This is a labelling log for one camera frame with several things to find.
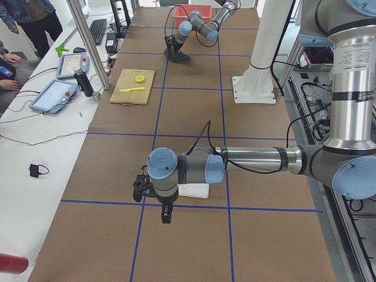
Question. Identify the grey microfibre cloth pink underside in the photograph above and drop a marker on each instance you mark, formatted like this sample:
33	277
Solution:
176	56

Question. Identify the yellow lemon slice toy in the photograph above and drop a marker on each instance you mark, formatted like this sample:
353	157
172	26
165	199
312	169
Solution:
140	78

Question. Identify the white rectangular tray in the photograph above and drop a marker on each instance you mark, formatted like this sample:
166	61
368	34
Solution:
197	190

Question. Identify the bamboo cutting board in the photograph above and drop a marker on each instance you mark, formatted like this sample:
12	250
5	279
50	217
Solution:
127	80

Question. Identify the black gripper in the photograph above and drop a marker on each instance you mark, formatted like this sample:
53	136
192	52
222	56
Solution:
166	200
175	47

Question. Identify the small black clip device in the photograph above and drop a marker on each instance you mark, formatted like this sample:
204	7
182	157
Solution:
36	170

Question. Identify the pink plastic bin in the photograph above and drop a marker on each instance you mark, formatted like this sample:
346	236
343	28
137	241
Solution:
182	11

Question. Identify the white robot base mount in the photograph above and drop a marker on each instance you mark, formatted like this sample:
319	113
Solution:
256	83

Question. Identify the aluminium frame post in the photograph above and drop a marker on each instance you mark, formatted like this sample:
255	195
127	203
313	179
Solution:
88	41

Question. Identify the black computer mouse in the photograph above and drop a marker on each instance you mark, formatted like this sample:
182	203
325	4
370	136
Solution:
79	50

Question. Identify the black water bottle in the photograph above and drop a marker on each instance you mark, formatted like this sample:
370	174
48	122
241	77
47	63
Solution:
83	82

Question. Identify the standing person in jeans jacket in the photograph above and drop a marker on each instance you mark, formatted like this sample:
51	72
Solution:
37	19

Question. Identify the yellow plastic knife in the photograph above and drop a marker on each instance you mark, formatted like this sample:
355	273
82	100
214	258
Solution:
132	89

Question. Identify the black keyboard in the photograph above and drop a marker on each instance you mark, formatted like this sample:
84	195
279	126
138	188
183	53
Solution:
97	30

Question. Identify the blue teach pendant tablet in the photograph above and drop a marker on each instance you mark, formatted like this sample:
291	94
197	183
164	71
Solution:
69	63

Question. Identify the red cylinder extinguisher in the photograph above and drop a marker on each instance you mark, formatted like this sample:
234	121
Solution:
13	264

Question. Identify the seated person in dark jacket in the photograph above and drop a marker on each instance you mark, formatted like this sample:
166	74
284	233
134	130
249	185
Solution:
10	82

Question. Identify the green plastic toy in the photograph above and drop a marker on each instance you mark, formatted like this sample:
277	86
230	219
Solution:
60	50

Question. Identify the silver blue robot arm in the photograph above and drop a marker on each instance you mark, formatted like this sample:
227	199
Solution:
206	33
345	162

